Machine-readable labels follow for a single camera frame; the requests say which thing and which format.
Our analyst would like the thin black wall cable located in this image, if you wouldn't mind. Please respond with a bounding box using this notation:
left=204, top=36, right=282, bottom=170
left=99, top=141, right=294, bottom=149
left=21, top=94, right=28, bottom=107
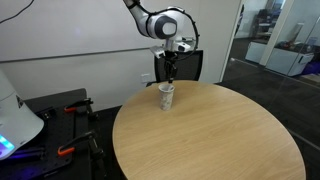
left=0, top=0, right=35, bottom=25

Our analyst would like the white partition pillar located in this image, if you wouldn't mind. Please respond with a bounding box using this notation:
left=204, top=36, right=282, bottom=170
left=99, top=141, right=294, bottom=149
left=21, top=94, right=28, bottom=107
left=259, top=0, right=296, bottom=67

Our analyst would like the small black bracket on plate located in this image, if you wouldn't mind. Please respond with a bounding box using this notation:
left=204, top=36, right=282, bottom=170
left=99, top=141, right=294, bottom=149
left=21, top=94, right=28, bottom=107
left=41, top=107, right=56, bottom=121

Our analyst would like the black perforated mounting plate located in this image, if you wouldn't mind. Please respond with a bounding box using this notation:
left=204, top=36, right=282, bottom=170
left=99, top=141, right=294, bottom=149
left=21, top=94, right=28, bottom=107
left=0, top=87, right=108, bottom=180

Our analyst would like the white wall whiteboard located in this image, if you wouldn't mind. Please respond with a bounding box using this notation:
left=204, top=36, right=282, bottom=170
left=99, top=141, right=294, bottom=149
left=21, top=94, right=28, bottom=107
left=0, top=0, right=201, bottom=64

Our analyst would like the patterned paper cup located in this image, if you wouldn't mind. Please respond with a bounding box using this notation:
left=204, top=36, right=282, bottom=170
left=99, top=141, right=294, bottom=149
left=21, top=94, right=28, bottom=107
left=157, top=82, right=176, bottom=112

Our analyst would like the black mesh office chair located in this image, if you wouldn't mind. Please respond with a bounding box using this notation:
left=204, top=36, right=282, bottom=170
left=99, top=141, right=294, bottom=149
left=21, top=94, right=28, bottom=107
left=145, top=48, right=204, bottom=88

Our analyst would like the large white office cabinet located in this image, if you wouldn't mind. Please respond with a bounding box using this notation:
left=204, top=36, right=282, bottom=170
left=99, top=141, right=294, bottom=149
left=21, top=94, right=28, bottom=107
left=265, top=46, right=315, bottom=77

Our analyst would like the dark background office desk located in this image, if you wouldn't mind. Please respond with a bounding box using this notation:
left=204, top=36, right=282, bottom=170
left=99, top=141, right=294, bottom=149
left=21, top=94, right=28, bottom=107
left=251, top=8, right=278, bottom=38

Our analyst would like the black clamp with orange handle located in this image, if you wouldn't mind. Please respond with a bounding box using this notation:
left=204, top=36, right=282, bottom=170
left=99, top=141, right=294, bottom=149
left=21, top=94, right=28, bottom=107
left=57, top=129, right=108, bottom=178
left=63, top=97, right=100, bottom=122

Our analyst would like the white wall outlet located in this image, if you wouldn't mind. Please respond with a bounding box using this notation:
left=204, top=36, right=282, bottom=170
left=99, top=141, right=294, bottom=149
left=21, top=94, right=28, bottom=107
left=140, top=73, right=152, bottom=84

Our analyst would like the small white office cabinet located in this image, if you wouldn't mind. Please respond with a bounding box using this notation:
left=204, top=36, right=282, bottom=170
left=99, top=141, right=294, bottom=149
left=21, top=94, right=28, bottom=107
left=245, top=40, right=268, bottom=64

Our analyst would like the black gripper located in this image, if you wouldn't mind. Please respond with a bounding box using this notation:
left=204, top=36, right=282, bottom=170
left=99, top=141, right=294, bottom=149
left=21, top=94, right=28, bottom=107
left=163, top=49, right=178, bottom=84

